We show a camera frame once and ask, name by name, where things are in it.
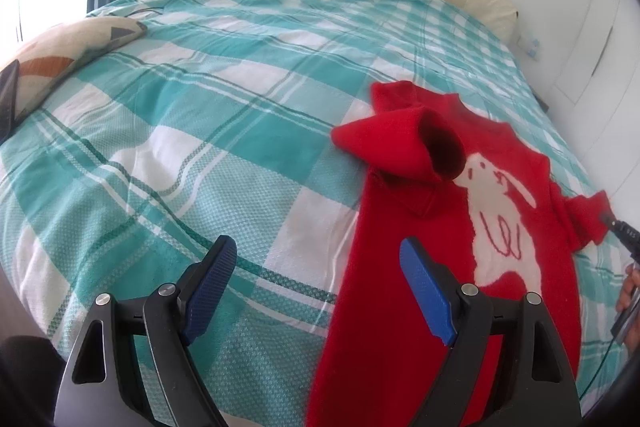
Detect patterned beige cushion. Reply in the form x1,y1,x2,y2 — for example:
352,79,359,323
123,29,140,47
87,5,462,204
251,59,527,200
1,16,146,140

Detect red sweater with white rabbit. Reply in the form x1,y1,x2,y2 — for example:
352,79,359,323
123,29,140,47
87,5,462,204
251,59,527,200
306,81,611,426

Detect white wardrobe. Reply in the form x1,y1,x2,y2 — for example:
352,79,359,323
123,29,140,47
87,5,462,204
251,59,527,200
549,0,639,195

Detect white wall socket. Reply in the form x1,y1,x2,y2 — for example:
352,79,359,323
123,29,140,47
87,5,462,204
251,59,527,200
516,34,540,61

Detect person's right hand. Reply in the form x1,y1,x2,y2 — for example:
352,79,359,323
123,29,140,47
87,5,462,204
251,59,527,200
615,265,640,355

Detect teal plaid bed cover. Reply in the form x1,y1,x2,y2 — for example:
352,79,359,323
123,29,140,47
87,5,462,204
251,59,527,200
1,0,626,426

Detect black cable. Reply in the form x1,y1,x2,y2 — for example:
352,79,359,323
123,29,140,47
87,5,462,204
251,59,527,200
577,336,618,400

